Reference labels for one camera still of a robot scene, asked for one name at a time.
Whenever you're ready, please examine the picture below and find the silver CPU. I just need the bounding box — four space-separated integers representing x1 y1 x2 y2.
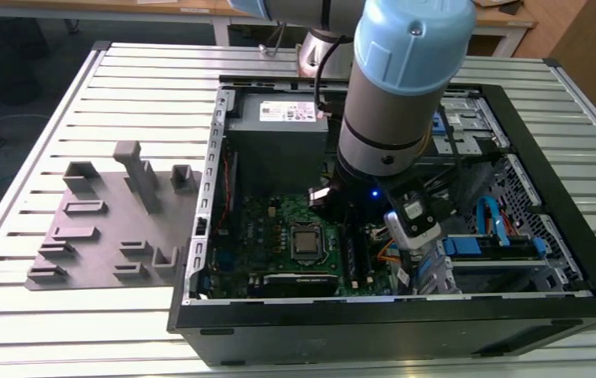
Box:
292 232 326 255

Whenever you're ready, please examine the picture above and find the green motherboard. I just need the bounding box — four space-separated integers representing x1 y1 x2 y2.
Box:
207 192 410 298

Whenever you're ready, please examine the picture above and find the grey power supply unit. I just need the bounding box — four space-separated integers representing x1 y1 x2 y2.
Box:
226 93 331 198

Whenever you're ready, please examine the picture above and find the black graphics card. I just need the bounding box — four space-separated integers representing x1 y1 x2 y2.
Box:
247 271 340 298

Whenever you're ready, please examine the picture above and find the small blue plastic latch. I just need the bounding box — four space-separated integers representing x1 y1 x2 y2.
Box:
415 258 439 295

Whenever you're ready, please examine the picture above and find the wide blue disk carrier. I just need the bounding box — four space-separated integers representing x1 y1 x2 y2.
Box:
442 235 550 261

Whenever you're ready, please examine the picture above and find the tall blue drive carrier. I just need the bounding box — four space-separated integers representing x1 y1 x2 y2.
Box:
430 109 450 137

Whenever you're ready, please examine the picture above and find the metal drive cage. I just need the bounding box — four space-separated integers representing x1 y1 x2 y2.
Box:
430 96 510 174

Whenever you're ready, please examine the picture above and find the black PC case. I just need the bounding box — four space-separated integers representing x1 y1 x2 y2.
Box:
166 74 596 367

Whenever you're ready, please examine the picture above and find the grey parts rack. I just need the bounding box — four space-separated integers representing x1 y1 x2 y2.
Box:
23 140 204 293

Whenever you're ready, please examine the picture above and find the small wooden desk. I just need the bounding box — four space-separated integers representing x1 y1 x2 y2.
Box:
464 0 539 58

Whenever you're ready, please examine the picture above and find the brown wooden cabinet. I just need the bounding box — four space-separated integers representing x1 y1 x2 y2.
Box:
516 0 596 107

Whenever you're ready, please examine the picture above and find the long wooden desk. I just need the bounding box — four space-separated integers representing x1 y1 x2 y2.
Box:
0 0 299 45

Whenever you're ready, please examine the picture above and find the black office chair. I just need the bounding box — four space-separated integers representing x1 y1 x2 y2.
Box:
0 15 50 107

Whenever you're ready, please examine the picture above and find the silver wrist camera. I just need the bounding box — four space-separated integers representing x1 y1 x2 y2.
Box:
380 176 455 252

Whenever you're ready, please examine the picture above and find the orange wire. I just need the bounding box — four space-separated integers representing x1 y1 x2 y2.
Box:
376 243 406 265

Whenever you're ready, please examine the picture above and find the red wire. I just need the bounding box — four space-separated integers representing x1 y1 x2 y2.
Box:
216 152 242 235

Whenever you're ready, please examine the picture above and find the blue SATA wire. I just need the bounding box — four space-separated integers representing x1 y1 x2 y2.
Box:
475 195 512 247

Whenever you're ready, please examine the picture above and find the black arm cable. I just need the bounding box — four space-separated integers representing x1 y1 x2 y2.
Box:
311 34 350 117

